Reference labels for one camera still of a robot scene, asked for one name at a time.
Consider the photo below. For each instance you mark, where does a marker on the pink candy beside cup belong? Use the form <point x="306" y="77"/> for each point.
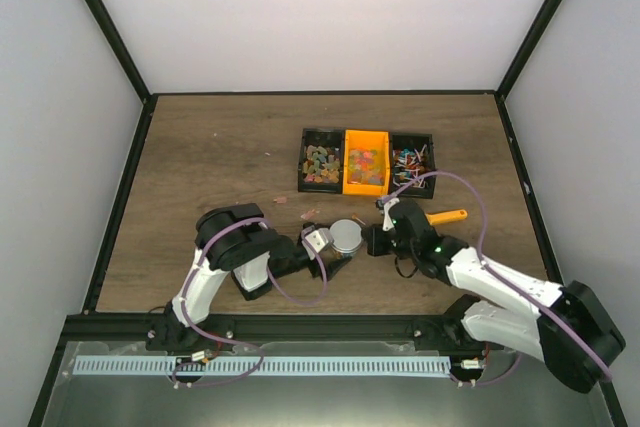
<point x="310" y="214"/>

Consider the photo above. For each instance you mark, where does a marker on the clear plastic cup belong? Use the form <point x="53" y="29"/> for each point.
<point x="345" y="253"/>

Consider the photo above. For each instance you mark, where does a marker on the black bin with lollipops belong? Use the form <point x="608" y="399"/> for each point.
<point x="411" y="155"/>

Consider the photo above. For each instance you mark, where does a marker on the orange plastic scoop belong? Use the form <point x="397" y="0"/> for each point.
<point x="446" y="217"/>

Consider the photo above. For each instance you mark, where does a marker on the light blue slotted rail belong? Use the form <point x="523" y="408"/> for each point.
<point x="272" y="366"/>

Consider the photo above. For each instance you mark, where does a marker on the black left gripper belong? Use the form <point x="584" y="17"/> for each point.
<point x="332" y="269"/>

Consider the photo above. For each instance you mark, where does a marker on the black bin with popsicle candies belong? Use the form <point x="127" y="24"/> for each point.
<point x="321" y="161"/>

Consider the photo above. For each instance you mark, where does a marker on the yellow bin with star candies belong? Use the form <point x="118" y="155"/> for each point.
<point x="366" y="163"/>

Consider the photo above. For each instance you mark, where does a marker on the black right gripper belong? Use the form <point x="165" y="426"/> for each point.
<point x="375" y="247"/>

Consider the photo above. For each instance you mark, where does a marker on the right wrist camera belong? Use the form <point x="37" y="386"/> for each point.
<point x="384" y="204"/>

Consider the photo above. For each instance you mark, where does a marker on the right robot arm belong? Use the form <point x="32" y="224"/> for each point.
<point x="566" y="327"/>

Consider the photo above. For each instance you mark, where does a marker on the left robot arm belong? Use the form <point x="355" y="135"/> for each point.
<point x="239" y="243"/>

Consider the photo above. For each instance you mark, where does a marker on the white round lid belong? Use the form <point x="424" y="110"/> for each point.
<point x="346" y="233"/>

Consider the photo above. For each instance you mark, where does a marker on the black frame base bar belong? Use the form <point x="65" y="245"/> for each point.
<point x="442" y="333"/>

